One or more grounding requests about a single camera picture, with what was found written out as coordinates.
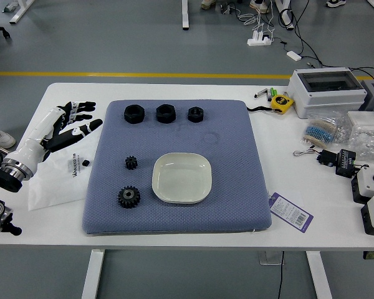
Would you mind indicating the grey metal bracket under table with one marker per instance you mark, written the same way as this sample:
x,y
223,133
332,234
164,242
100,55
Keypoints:
x,y
268,258

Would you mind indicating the black module with green lights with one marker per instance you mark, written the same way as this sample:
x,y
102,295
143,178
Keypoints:
x,y
346,163

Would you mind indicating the white sneaker beside table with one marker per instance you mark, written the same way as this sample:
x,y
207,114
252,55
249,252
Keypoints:
x,y
0,138

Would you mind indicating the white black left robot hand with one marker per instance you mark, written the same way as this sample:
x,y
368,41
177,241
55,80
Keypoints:
x,y
34,146

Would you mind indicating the large black gear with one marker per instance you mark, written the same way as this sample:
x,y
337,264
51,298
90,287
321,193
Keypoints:
x,y
124,199

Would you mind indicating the white power strip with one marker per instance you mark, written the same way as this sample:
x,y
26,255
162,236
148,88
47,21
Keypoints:
x,y
258,40

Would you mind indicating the white flat box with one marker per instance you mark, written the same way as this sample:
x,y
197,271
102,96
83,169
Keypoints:
x,y
364,120

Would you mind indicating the blue push-button box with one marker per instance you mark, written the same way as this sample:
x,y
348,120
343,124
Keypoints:
x,y
369,187

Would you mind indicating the purple label tag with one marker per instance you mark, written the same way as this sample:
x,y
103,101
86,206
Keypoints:
x,y
291,211

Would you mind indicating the small black gear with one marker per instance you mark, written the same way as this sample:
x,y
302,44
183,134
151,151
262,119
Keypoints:
x,y
131,163

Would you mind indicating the grey enclosure with clear lid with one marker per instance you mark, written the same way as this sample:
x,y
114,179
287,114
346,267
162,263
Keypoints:
x,y
324,99

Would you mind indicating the white printed plastic bag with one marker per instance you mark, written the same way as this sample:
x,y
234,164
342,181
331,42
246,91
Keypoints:
x,y
59,183

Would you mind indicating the small black hex nut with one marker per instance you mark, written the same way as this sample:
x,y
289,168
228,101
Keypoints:
x,y
195,114

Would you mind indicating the white power adapter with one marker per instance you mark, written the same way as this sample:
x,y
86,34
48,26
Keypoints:
x,y
294,55

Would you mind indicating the white background shoe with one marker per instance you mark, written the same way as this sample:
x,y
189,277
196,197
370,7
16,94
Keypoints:
x,y
259,5

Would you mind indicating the clear bag of small parts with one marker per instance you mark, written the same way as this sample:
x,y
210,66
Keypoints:
x,y
369,143

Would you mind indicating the beige background shoe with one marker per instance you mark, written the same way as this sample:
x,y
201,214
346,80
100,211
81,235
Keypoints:
x,y
209,3

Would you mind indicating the blue-grey cushion mat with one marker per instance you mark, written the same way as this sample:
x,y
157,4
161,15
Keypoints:
x,y
180,140

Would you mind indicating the black and white sneaker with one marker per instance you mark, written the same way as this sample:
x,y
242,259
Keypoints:
x,y
336,3

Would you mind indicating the silver metal tool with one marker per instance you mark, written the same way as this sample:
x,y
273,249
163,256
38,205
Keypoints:
x,y
261,93

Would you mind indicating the tiny black cube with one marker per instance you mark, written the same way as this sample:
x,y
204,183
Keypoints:
x,y
86,162

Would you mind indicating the yellow tape measure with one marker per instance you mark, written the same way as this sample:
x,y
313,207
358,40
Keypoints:
x,y
282,103

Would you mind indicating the bag of blue resistors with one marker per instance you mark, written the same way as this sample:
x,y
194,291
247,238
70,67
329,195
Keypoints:
x,y
321,130

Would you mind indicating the large black hex nut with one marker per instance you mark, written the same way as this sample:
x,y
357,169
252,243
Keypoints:
x,y
134,115
165,114

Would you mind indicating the white table leg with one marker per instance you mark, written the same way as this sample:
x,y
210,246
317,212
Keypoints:
x,y
319,275
93,274

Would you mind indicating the white square dish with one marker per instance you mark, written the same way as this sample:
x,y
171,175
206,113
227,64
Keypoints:
x,y
182,179

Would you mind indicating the green cylindrical battery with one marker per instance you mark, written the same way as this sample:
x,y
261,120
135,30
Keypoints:
x,y
275,91
271,92

